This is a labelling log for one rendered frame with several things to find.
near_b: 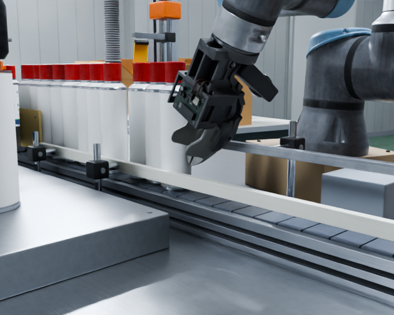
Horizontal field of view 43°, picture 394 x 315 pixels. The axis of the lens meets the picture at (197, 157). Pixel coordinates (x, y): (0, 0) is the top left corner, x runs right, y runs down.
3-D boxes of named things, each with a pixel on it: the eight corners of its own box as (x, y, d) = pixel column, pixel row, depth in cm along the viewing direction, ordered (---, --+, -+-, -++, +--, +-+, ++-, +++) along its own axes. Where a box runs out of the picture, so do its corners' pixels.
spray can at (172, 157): (154, 187, 82) (152, 61, 79) (176, 182, 86) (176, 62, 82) (175, 192, 79) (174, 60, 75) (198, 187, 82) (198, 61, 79)
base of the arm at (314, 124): (274, 145, 100) (278, 96, 98) (321, 141, 109) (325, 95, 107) (337, 159, 88) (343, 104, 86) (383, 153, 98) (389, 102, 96)
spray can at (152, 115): (141, 180, 87) (138, 62, 84) (167, 177, 90) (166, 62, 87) (153, 186, 83) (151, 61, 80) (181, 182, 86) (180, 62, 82)
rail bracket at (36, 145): (28, 189, 102) (24, 131, 100) (56, 184, 107) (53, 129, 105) (35, 191, 100) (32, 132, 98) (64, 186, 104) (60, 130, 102)
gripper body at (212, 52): (164, 104, 73) (192, 28, 66) (206, 102, 78) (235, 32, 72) (195, 134, 68) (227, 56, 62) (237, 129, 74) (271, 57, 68)
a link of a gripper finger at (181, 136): (157, 155, 78) (176, 106, 73) (185, 152, 82) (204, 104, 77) (168, 168, 76) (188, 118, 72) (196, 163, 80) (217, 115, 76)
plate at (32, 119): (20, 145, 117) (18, 107, 116) (24, 145, 118) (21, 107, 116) (40, 150, 110) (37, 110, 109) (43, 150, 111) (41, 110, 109)
